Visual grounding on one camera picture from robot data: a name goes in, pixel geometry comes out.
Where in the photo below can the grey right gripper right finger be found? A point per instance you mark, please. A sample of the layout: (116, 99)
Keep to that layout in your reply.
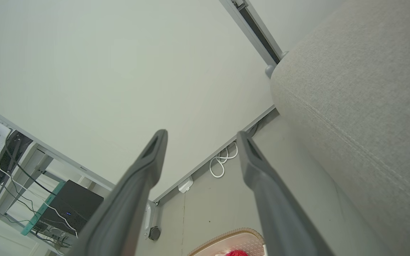
(279, 220)

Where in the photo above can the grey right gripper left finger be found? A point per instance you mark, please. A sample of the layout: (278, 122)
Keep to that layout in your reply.
(126, 213)

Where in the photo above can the red fleece garment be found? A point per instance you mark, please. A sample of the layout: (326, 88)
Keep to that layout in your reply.
(237, 253)

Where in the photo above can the grey fabric sofa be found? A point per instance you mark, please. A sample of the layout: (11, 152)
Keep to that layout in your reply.
(368, 106)

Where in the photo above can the white partition panel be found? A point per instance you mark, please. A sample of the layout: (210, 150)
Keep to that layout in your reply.
(290, 21)

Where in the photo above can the black caster wheel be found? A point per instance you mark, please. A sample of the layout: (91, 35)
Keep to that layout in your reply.
(154, 233)

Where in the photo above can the cream perforated laundry basket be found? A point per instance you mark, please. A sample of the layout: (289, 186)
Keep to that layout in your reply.
(240, 241)

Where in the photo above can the black computer case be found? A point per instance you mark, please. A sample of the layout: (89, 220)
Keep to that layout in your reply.
(73, 206)

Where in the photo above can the small white adapter box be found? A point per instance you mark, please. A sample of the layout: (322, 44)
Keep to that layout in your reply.
(185, 185)

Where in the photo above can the black monitor stand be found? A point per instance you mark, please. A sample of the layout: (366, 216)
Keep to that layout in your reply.
(12, 149)

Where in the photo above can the teal shelf bracket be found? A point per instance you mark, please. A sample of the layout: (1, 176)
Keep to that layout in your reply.
(41, 212)

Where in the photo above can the wide white partition, grey frame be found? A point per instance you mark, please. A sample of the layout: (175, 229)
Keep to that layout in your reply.
(119, 71)

